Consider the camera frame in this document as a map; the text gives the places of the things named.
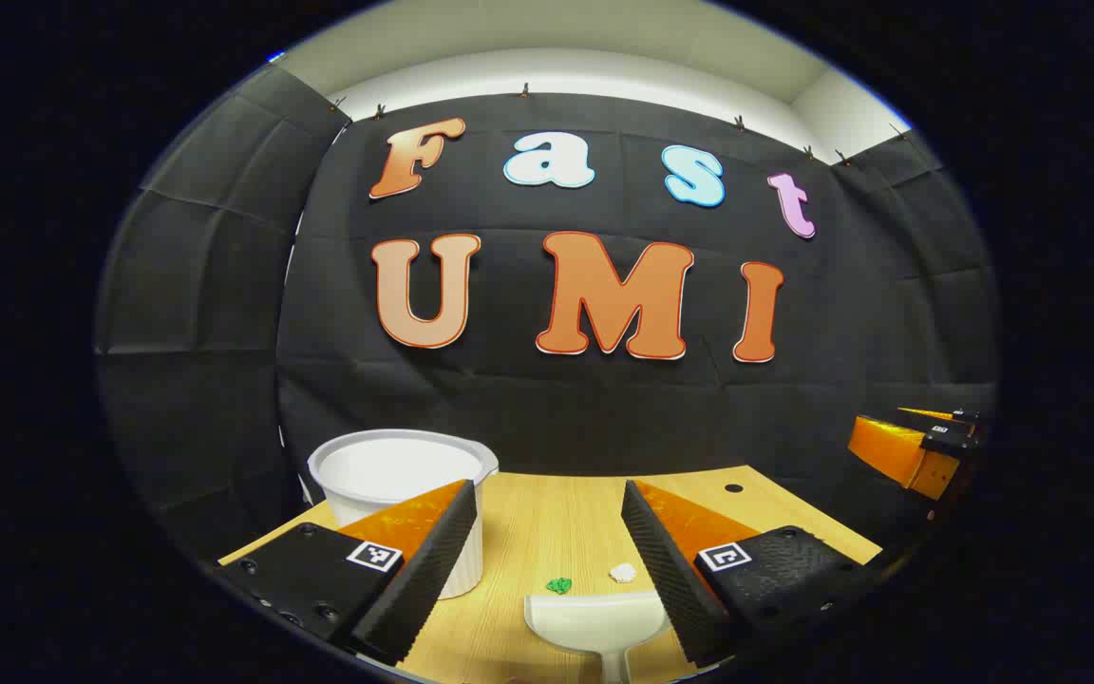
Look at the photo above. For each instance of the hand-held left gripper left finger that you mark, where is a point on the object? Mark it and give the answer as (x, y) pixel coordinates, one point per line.
(424, 579)

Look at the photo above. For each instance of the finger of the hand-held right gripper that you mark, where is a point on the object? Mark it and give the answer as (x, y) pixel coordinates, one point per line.
(960, 416)
(889, 451)

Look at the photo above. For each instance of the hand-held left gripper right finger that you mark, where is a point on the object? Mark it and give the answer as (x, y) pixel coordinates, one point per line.
(666, 579)

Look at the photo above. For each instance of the white paper ball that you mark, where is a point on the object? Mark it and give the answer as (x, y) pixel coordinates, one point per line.
(622, 572)

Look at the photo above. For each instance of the translucent grey dustpan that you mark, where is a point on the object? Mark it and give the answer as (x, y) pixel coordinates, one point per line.
(594, 622)

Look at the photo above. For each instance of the green paper ball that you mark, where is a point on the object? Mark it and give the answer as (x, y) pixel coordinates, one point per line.
(559, 585)

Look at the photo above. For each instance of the white ribbed garbage bin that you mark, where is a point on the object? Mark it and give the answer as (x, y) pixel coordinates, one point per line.
(386, 470)

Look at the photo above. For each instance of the wooden desktop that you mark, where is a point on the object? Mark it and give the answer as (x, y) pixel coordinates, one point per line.
(547, 522)

